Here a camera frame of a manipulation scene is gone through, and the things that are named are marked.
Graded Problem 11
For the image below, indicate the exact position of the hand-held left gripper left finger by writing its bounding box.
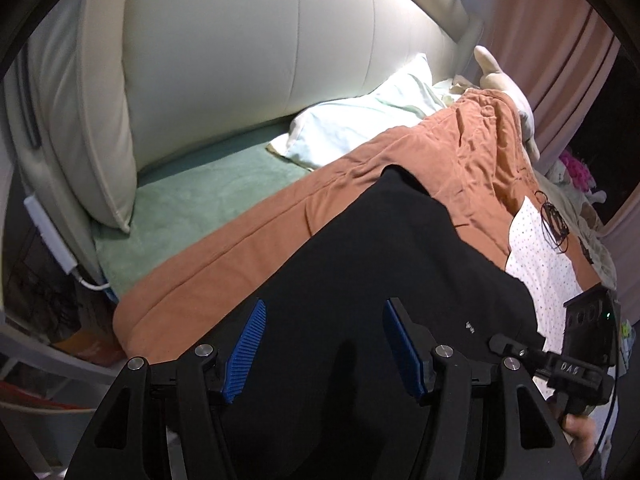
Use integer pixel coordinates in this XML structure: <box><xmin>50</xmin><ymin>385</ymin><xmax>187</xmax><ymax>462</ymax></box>
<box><xmin>64</xmin><ymin>297</ymin><xmax>267</xmax><ymax>480</ymax></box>

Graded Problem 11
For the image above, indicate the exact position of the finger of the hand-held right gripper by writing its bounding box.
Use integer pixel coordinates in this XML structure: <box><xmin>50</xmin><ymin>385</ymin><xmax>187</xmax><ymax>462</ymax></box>
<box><xmin>487</xmin><ymin>334</ymin><xmax>551</xmax><ymax>376</ymax></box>

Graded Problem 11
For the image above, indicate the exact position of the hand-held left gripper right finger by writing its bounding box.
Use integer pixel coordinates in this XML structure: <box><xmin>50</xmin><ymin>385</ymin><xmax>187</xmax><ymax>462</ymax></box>
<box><xmin>382</xmin><ymin>297</ymin><xmax>583</xmax><ymax>480</ymax></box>

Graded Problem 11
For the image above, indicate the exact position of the black button shirt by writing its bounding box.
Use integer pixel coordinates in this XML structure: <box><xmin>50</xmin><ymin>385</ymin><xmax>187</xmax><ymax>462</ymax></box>
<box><xmin>212</xmin><ymin>165</ymin><xmax>548</xmax><ymax>480</ymax></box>

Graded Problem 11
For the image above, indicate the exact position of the person's right hand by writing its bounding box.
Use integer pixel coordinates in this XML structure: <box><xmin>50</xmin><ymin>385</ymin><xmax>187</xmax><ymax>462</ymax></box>
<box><xmin>562</xmin><ymin>400</ymin><xmax>601</xmax><ymax>466</ymax></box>

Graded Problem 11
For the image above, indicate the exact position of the cream bear print blanket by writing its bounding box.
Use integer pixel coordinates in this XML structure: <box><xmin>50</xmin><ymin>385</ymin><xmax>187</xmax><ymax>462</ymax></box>
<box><xmin>545</xmin><ymin>160</ymin><xmax>621</xmax><ymax>286</ymax></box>

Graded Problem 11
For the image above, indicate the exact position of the white floral bed sheet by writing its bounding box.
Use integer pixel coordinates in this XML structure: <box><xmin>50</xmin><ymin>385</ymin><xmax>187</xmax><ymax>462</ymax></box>
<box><xmin>505</xmin><ymin>199</ymin><xmax>586</xmax><ymax>361</ymax></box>

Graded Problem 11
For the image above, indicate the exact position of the pink curtain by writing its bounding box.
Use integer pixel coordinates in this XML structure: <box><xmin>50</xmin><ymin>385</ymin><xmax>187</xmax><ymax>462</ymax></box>
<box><xmin>480</xmin><ymin>0</ymin><xmax>621</xmax><ymax>161</ymax></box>
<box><xmin>600</xmin><ymin>180</ymin><xmax>640</xmax><ymax>311</ymax></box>

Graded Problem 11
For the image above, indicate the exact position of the orange-brown quilt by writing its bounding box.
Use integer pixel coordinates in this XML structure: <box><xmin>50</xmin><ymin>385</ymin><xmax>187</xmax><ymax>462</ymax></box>
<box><xmin>112</xmin><ymin>87</ymin><xmax>601</xmax><ymax>366</ymax></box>

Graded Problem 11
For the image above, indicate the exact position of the pink plush toy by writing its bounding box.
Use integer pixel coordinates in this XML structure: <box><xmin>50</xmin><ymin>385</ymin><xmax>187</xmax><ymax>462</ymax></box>
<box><xmin>559</xmin><ymin>150</ymin><xmax>593</xmax><ymax>191</ymax></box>

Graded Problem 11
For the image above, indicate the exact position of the green bed sheet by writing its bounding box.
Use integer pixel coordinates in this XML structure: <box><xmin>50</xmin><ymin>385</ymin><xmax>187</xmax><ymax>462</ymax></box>
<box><xmin>92</xmin><ymin>122</ymin><xmax>313</xmax><ymax>301</ymax></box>

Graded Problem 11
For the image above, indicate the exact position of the white power adapter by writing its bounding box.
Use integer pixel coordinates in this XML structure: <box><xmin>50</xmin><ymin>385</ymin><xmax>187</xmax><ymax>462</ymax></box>
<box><xmin>24</xmin><ymin>195</ymin><xmax>78</xmax><ymax>276</ymax></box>

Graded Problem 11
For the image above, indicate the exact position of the light green pillow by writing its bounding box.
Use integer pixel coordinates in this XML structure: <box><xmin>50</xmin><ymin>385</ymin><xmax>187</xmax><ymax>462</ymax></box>
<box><xmin>265</xmin><ymin>52</ymin><xmax>451</xmax><ymax>171</ymax></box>

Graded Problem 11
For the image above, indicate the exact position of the beige plush toy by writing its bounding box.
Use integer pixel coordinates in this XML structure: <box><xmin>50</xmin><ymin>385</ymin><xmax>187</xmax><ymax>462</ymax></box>
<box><xmin>472</xmin><ymin>45</ymin><xmax>542</xmax><ymax>161</ymax></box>

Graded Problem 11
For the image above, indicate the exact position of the cream padded headboard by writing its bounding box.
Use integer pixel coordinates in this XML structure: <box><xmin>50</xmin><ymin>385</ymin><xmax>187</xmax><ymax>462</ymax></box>
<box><xmin>5</xmin><ymin>0</ymin><xmax>486</xmax><ymax>233</ymax></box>

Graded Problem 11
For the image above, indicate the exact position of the coiled black cable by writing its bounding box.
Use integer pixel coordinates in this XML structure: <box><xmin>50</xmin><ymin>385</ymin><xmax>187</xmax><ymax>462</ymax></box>
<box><xmin>535</xmin><ymin>190</ymin><xmax>571</xmax><ymax>251</ymax></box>

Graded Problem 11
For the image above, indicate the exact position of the white charging cable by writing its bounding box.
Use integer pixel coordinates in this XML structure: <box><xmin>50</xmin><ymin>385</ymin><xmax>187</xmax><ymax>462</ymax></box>
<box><xmin>75</xmin><ymin>267</ymin><xmax>118</xmax><ymax>303</ymax></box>

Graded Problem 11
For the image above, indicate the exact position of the orange hose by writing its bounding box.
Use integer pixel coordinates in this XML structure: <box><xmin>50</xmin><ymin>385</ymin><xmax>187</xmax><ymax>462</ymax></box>
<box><xmin>0</xmin><ymin>380</ymin><xmax>96</xmax><ymax>413</ymax></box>

